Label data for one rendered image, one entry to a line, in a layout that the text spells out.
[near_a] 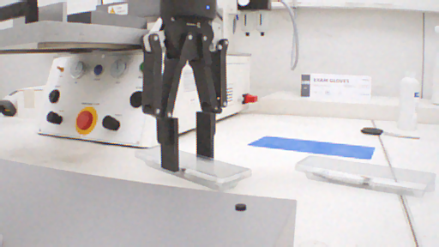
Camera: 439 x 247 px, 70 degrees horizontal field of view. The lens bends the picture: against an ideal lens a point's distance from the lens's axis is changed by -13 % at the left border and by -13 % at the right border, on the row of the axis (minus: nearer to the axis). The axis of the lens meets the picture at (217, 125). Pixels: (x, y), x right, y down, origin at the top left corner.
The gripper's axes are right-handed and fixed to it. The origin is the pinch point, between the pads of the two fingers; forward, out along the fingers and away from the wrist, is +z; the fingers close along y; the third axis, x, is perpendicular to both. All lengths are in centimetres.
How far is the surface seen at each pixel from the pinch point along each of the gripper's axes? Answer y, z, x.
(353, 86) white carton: -76, -5, -9
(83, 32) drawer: 6.8, -16.0, -17.4
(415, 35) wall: -104, -24, 5
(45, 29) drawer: 14.3, -16.0, -14.6
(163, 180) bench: 3.8, 4.6, -0.7
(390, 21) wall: -100, -29, -4
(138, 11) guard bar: -15.2, -23.2, -34.9
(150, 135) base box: -5.1, 2.0, -16.0
